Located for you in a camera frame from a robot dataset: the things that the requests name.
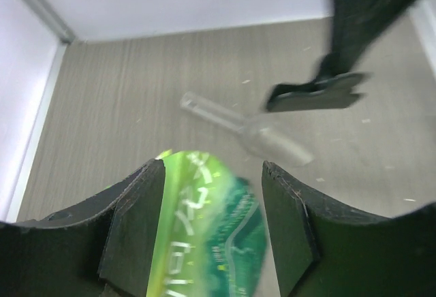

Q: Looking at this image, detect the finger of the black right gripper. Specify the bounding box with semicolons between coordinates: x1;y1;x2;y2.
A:
328;0;417;76

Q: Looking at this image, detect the black bag clip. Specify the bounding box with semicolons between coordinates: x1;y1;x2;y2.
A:
264;54;369;112

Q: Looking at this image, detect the green litter bag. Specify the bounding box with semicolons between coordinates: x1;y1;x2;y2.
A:
146;150;267;296

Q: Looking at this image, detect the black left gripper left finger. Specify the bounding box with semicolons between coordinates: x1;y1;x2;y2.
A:
1;159;166;296

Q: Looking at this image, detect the clear plastic scoop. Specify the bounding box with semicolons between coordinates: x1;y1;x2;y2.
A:
180;92;315;168

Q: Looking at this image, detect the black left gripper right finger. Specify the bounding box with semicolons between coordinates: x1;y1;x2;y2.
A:
262;161;435;296

